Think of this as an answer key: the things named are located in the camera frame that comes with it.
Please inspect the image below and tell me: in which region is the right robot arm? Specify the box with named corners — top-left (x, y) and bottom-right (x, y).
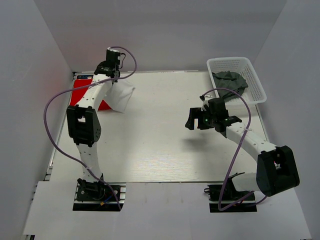
top-left (185, 98), bottom-right (300, 200)

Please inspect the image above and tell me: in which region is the blue label sticker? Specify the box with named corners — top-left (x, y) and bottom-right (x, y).
top-left (76, 74), bottom-right (93, 80)

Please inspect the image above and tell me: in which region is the white t shirt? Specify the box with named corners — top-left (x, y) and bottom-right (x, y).
top-left (103, 80), bottom-right (135, 113)

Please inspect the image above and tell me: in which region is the dark grey t shirt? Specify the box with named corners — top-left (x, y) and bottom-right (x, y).
top-left (212, 71), bottom-right (248, 101)

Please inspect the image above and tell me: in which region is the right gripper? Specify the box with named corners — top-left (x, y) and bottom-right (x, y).
top-left (186, 107), bottom-right (217, 130)

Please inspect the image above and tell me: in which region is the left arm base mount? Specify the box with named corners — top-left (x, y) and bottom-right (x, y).
top-left (72, 178), bottom-right (126, 212)

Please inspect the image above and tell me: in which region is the white plastic basket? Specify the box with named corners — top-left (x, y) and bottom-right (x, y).
top-left (206, 56), bottom-right (267, 106)

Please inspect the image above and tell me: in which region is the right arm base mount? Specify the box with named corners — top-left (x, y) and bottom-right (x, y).
top-left (203, 172), bottom-right (257, 213)

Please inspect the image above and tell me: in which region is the folded red t shirt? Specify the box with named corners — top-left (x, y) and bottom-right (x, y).
top-left (69, 79), bottom-right (112, 111)

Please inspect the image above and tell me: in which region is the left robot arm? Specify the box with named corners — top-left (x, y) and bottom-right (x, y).
top-left (66, 48), bottom-right (121, 200)

